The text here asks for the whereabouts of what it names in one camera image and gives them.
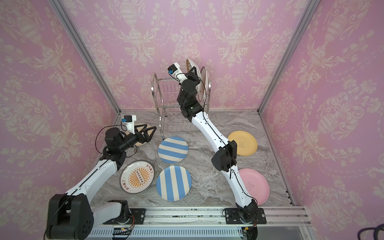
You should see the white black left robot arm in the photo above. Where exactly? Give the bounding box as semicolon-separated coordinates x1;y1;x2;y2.
43;124;157;240

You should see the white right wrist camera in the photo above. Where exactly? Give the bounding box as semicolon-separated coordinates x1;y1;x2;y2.
167;62;187;83

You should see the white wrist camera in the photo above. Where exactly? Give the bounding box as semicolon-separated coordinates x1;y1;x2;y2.
167;62;187;83
122;115;137;134

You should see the yellow plate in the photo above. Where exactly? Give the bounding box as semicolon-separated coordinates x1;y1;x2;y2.
228;131;258;156

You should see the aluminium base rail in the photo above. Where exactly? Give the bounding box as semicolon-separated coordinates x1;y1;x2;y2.
85;207;315;240

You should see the blue white striped plate front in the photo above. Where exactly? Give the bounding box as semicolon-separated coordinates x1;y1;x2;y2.
156;166;192;202

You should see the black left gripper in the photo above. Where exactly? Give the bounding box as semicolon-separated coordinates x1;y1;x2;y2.
118;124;156;153

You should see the orange sunburst plate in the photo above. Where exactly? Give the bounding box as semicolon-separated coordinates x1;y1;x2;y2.
120;161;155;194
197;67;209;104

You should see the pink plate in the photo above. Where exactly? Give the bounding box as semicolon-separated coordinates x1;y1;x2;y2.
239;168;270;205

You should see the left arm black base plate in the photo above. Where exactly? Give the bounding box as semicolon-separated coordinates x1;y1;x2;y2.
103;208;146;225

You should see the blue white striped plate rear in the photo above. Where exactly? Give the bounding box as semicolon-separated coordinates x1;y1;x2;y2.
158;137;189;164

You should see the cream plate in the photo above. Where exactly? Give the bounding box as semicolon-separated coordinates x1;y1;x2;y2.
126;123;156;147

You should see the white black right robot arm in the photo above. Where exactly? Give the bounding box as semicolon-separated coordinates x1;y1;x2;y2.
169;70;259;223

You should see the blue white striped plate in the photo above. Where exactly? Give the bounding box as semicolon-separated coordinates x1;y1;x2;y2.
156;166;192;202
158;137;189;164

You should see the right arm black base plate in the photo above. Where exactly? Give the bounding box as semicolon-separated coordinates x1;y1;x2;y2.
222;208;267;225

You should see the small circuit board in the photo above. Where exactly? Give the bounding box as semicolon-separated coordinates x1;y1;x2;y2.
113;228;132;236

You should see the black white floral plate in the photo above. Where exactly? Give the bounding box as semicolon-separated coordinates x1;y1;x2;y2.
186;59;204;103

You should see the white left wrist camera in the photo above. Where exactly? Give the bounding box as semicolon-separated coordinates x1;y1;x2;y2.
122;115;137;134

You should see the aluminium corner post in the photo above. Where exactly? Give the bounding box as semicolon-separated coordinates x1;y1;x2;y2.
48;0;121;115
258;0;321;115

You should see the right aluminium corner post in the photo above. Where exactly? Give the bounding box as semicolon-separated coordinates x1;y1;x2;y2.
258;0;321;115

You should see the chrome two-tier dish rack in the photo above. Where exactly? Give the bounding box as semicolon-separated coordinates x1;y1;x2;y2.
151;74;199;139

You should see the left aluminium corner post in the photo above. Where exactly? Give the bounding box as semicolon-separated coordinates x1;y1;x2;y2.
48;0;121;115

